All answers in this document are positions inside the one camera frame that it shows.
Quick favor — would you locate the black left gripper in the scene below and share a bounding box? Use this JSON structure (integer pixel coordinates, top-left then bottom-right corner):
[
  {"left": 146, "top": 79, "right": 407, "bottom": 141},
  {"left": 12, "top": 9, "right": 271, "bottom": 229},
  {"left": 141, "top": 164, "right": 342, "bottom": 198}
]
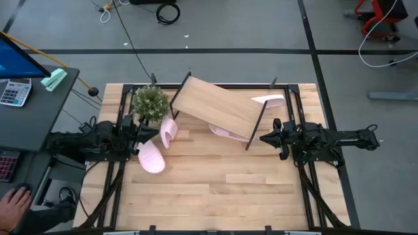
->
[{"left": 122, "top": 114, "right": 161, "bottom": 156}]

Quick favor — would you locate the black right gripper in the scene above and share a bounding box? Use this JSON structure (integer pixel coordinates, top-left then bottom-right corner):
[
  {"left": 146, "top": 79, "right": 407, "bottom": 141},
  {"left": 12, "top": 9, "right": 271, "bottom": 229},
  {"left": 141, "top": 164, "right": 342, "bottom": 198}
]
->
[{"left": 260, "top": 117, "right": 297, "bottom": 161}]

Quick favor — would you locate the pink slide sandal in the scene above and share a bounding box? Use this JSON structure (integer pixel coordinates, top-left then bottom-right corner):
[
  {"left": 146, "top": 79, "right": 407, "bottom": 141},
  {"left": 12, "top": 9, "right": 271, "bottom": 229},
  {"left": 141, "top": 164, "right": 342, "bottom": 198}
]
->
[
  {"left": 159, "top": 114, "right": 180, "bottom": 149},
  {"left": 250, "top": 94, "right": 287, "bottom": 109},
  {"left": 208, "top": 123, "right": 257, "bottom": 144},
  {"left": 137, "top": 140, "right": 167, "bottom": 174}
]

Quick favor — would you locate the wooden shelf with black legs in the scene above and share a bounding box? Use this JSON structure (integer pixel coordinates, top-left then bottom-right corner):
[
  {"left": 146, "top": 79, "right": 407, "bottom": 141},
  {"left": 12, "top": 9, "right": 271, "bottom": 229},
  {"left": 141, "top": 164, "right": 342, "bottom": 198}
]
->
[{"left": 169, "top": 71, "right": 269, "bottom": 151}]

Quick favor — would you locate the green potted plant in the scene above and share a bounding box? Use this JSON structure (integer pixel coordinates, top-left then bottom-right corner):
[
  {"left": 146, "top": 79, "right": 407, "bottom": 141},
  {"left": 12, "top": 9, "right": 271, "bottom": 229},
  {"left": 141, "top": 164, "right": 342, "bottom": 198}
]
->
[{"left": 132, "top": 85, "right": 171, "bottom": 127}]

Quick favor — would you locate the black power adapter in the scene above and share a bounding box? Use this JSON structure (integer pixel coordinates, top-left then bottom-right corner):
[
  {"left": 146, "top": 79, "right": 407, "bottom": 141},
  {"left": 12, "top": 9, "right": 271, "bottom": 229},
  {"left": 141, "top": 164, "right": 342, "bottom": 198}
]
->
[{"left": 78, "top": 121, "right": 95, "bottom": 134}]

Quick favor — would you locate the yellow pole with black end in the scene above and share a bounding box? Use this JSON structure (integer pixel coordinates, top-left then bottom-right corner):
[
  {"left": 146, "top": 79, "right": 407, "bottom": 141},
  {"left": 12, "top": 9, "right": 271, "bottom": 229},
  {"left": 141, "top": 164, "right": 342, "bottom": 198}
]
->
[{"left": 0, "top": 31, "right": 101, "bottom": 98}]

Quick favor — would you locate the person's shoe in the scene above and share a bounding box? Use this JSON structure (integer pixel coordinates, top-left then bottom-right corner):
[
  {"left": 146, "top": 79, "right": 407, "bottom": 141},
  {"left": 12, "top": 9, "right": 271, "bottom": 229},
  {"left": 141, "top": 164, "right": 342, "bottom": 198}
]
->
[{"left": 58, "top": 186, "right": 78, "bottom": 210}]

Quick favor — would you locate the mint green stapler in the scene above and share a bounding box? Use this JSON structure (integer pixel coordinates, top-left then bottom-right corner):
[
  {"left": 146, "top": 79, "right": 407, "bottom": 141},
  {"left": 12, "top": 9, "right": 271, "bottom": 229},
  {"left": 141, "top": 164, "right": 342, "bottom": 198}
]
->
[{"left": 40, "top": 68, "right": 69, "bottom": 93}]

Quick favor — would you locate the black office desk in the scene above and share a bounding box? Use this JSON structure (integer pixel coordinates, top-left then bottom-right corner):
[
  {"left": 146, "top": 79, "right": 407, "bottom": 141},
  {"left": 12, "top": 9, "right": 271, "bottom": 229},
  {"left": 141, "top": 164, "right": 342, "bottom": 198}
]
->
[{"left": 0, "top": 64, "right": 86, "bottom": 235}]

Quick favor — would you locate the grey desk foot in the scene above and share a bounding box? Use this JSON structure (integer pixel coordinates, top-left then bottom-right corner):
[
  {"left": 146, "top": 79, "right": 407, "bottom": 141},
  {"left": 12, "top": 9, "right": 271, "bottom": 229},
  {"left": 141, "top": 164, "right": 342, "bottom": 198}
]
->
[{"left": 367, "top": 90, "right": 418, "bottom": 101}]

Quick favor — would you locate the black box on floor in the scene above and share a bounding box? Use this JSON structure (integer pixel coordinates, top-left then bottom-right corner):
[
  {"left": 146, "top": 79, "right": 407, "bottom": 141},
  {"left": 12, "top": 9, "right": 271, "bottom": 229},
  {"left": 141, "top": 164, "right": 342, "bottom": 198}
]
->
[{"left": 129, "top": 0, "right": 177, "bottom": 5}]

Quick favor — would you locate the person's leg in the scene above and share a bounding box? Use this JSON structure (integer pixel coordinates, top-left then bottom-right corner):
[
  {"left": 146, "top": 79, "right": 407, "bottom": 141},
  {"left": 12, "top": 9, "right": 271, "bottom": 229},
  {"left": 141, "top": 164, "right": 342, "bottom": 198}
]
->
[{"left": 14, "top": 202, "right": 78, "bottom": 235}]

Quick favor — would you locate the grey desk calculator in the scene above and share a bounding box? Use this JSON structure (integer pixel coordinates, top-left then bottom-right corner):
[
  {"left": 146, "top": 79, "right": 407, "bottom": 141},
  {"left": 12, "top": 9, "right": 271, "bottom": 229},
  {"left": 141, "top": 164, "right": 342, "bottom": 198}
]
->
[{"left": 0, "top": 78, "right": 33, "bottom": 108}]

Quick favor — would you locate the black keyboard with red backlight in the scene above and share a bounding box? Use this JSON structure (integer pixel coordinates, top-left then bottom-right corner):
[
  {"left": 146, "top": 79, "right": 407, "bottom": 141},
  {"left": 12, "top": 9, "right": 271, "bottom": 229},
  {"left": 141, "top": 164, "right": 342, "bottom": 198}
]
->
[{"left": 0, "top": 149, "right": 21, "bottom": 183}]

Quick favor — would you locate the black computer monitor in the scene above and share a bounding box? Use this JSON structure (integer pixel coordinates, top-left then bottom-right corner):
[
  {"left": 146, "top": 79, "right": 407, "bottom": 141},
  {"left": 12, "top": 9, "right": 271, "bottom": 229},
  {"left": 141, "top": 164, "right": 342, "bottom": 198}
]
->
[{"left": 0, "top": 31, "right": 52, "bottom": 80}]

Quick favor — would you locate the person's hand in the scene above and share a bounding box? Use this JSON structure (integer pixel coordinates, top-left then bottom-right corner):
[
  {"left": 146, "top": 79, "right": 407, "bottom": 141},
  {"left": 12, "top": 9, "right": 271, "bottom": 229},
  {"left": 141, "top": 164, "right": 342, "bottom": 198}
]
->
[{"left": 0, "top": 187, "right": 33, "bottom": 233}]

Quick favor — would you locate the red cart with black top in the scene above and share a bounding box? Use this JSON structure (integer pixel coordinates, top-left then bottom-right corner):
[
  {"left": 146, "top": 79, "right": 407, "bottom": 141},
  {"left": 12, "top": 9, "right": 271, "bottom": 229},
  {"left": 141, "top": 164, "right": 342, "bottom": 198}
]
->
[{"left": 354, "top": 0, "right": 409, "bottom": 43}]

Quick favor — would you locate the black aluminium table frame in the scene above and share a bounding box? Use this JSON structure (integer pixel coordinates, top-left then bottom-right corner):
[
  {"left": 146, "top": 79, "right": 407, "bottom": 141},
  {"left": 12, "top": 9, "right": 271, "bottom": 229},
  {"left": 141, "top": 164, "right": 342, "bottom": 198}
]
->
[{"left": 73, "top": 72, "right": 360, "bottom": 235}]

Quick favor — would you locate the long thin black cable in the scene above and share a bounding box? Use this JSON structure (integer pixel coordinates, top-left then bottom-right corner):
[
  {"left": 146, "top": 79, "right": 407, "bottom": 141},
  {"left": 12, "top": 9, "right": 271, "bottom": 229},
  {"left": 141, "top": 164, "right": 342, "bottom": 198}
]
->
[{"left": 112, "top": 0, "right": 153, "bottom": 82}]

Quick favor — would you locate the coiled black cable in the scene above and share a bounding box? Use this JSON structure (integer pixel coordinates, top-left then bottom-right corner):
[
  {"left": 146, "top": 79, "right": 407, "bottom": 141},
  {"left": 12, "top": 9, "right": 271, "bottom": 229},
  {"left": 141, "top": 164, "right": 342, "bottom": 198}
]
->
[{"left": 155, "top": 2, "right": 181, "bottom": 26}]

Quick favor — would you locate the long white cable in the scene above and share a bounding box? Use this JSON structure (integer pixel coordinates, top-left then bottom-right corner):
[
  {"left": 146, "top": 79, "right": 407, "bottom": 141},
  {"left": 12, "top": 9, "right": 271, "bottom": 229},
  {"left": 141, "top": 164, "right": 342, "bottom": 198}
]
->
[{"left": 358, "top": 0, "right": 418, "bottom": 69}]

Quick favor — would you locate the white cable with yellow plug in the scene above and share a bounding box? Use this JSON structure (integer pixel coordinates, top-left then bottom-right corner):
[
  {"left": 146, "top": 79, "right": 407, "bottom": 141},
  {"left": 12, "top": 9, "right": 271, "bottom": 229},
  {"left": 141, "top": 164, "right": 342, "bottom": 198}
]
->
[{"left": 99, "top": 3, "right": 112, "bottom": 24}]

